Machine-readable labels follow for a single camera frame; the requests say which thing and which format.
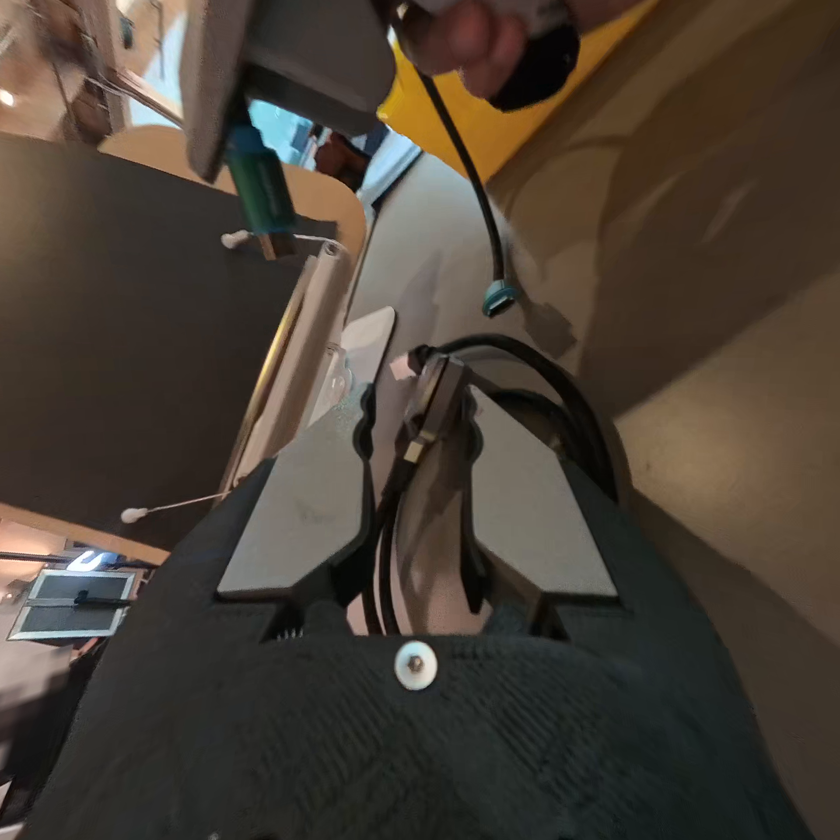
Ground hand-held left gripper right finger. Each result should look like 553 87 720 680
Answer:
461 387 622 616

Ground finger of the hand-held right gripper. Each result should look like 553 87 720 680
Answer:
178 0 247 183
239 0 398 137

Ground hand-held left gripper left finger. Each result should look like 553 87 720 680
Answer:
215 385 380 608

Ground yellow plastic bin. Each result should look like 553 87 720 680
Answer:
377 0 664 186

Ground thin black cable green plugs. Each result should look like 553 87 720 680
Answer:
226 13 526 320

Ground green-ended black HDMI cable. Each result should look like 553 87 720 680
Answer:
364 333 621 636

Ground person's right hand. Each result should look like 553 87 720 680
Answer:
410 0 526 99

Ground wooden book stand white base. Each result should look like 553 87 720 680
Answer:
0 125 398 568

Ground grey framed panel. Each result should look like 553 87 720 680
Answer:
7 567 135 641

